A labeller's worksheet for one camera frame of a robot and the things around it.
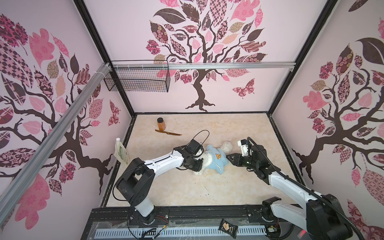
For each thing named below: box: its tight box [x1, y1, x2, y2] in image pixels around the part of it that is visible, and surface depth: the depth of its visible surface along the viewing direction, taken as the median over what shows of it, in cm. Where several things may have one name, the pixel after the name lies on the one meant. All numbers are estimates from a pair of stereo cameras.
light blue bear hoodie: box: [205, 144, 229, 175], surface depth 86 cm
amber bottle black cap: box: [157, 117, 166, 131], surface depth 106 cm
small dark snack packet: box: [218, 218, 239, 239], surface depth 71 cm
